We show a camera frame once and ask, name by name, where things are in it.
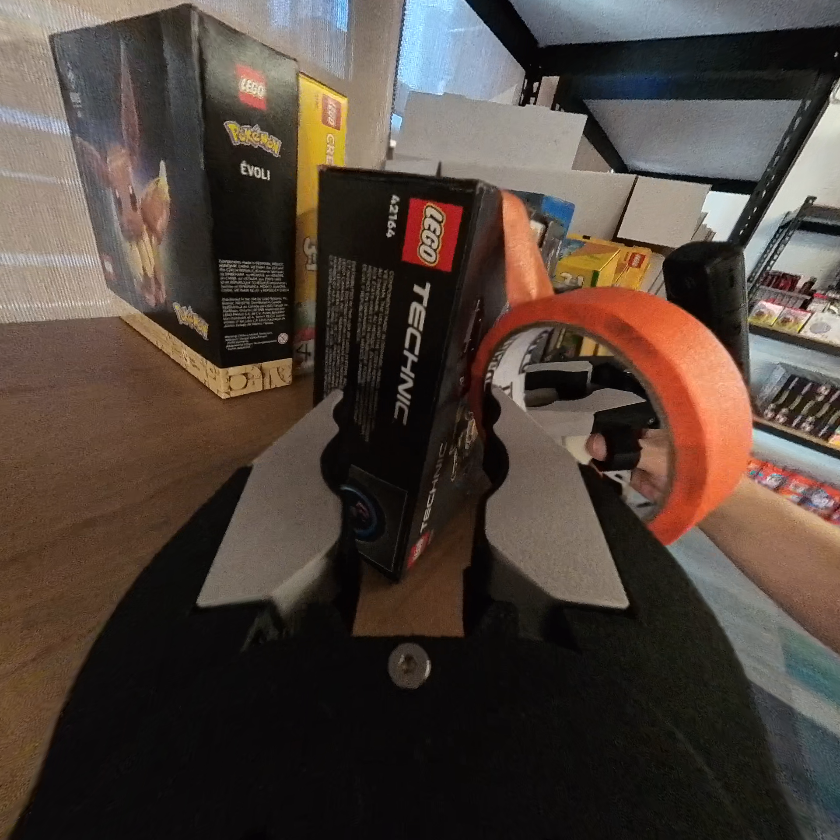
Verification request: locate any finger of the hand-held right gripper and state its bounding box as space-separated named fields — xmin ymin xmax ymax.
xmin=524 ymin=366 xmax=593 ymax=406
xmin=533 ymin=391 xmax=652 ymax=438

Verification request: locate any row of small dark boxes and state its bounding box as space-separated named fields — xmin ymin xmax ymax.
xmin=755 ymin=363 xmax=840 ymax=442

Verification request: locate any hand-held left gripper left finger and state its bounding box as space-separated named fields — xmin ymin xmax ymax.
xmin=196 ymin=388 xmax=358 ymax=618

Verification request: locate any white cardboard box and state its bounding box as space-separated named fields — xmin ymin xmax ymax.
xmin=384 ymin=92 xmax=713 ymax=244

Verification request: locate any person's right forearm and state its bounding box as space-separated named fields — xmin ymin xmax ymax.
xmin=692 ymin=478 xmax=840 ymax=651

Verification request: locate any orange tape roll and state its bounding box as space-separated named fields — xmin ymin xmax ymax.
xmin=471 ymin=190 xmax=754 ymax=547

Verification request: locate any black toy box fox picture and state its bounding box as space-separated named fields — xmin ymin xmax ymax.
xmin=49 ymin=3 xmax=299 ymax=401

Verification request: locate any small yellow toy box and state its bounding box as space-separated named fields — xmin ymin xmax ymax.
xmin=613 ymin=244 xmax=655 ymax=291

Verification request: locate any row of red black boxes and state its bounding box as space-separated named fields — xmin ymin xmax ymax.
xmin=748 ymin=268 xmax=840 ymax=345

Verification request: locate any yellow green toy box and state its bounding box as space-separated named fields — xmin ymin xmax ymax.
xmin=554 ymin=235 xmax=624 ymax=293

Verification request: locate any person's right hand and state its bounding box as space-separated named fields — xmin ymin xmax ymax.
xmin=583 ymin=427 xmax=680 ymax=506

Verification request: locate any blue toy box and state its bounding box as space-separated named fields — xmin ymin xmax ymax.
xmin=508 ymin=190 xmax=577 ymax=290

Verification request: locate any wooden desk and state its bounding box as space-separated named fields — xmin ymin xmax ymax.
xmin=0 ymin=318 xmax=487 ymax=723

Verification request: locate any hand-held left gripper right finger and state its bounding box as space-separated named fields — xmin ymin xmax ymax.
xmin=482 ymin=390 xmax=631 ymax=622

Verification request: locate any grey black vehicle toy box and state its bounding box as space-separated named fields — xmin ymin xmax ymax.
xmin=314 ymin=166 xmax=509 ymax=584

